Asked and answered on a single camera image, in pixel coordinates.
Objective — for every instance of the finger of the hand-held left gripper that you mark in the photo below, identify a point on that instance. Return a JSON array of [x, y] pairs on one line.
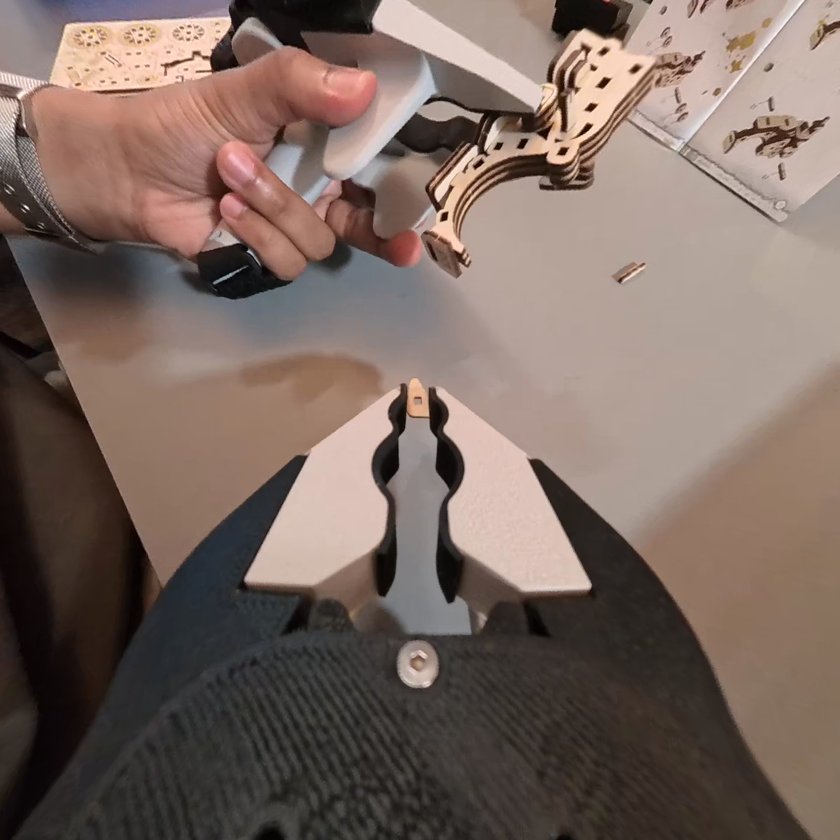
[[459, 59]]

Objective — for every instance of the laser-cut wooden model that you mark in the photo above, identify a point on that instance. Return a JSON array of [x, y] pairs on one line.
[[525, 157]]

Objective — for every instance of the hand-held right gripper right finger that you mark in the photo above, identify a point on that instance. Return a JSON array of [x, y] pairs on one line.
[[518, 525]]

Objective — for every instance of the silver mesh wristwatch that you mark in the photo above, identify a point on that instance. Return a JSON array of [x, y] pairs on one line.
[[33, 170]]

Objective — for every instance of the small wooden wedge piece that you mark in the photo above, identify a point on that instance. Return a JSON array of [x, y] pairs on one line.
[[417, 400]]

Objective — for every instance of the model assembly instruction sheet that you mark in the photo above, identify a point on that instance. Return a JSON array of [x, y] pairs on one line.
[[754, 85]]

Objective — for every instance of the small flat wooden piece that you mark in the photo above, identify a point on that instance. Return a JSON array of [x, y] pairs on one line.
[[630, 271]]

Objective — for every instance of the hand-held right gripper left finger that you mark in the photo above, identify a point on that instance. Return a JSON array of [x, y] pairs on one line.
[[321, 525]]

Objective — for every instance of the person's olive brown shirt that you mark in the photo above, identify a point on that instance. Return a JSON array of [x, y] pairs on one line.
[[52, 525]]

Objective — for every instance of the person's left hand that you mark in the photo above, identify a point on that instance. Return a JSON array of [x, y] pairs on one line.
[[144, 157]]

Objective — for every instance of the small black box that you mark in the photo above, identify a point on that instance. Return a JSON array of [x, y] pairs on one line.
[[584, 16]]

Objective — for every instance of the laser-cut wooden parts sheet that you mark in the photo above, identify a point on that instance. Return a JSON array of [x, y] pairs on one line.
[[131, 46]]

